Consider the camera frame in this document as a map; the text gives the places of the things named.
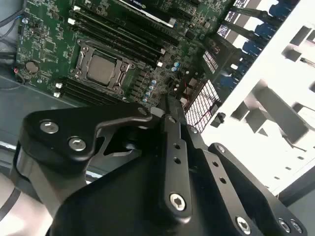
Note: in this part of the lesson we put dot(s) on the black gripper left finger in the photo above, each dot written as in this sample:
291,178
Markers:
61,123

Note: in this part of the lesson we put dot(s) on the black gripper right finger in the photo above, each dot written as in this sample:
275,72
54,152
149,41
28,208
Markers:
246,196

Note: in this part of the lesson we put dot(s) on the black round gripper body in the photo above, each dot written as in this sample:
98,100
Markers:
118,201

